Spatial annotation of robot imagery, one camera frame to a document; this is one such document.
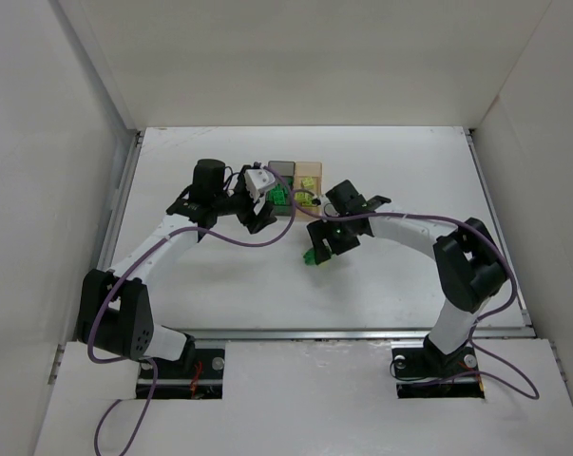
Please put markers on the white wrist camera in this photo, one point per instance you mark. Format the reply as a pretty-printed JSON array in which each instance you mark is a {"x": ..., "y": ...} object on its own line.
[
  {"x": 257, "y": 187},
  {"x": 317, "y": 200}
]

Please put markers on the lime lego hollow brick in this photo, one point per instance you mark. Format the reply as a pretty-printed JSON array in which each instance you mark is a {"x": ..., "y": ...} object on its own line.
[{"x": 305, "y": 199}]

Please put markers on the aluminium rail front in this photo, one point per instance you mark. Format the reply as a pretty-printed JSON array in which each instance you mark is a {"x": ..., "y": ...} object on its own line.
[{"x": 341, "y": 334}]

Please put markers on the dark green lego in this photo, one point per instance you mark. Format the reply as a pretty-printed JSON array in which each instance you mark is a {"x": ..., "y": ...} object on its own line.
[{"x": 316, "y": 256}]

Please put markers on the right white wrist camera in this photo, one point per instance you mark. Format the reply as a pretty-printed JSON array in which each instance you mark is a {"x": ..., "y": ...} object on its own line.
[{"x": 317, "y": 200}]

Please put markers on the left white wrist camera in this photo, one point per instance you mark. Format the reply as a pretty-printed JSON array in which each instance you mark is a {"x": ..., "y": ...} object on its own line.
[{"x": 257, "y": 187}]

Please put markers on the orange transparent container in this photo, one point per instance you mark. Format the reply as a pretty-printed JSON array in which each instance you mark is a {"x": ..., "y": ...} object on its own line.
[{"x": 309, "y": 169}]

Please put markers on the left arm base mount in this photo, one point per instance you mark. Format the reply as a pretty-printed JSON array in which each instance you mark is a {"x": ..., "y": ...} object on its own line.
[{"x": 199, "y": 379}]

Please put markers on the dark green lego plate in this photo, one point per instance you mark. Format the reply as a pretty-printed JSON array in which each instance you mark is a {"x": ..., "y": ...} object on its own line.
[{"x": 278, "y": 195}]

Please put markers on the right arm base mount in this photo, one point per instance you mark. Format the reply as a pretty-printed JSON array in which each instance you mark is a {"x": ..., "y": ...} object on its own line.
[{"x": 419, "y": 377}]

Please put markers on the grey transparent container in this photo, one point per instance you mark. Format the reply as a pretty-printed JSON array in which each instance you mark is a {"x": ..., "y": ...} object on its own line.
[{"x": 286, "y": 169}]

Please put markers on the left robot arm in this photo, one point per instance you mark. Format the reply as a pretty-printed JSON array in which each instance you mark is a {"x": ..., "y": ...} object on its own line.
[{"x": 115, "y": 313}]

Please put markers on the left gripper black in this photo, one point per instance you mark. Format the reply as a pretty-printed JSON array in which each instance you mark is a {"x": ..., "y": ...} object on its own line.
[{"x": 247, "y": 204}]

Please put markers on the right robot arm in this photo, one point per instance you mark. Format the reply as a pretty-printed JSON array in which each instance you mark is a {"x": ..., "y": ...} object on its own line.
[{"x": 470, "y": 268}]

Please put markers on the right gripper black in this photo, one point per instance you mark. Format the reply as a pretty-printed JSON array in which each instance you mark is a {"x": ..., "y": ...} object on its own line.
[{"x": 332, "y": 239}]

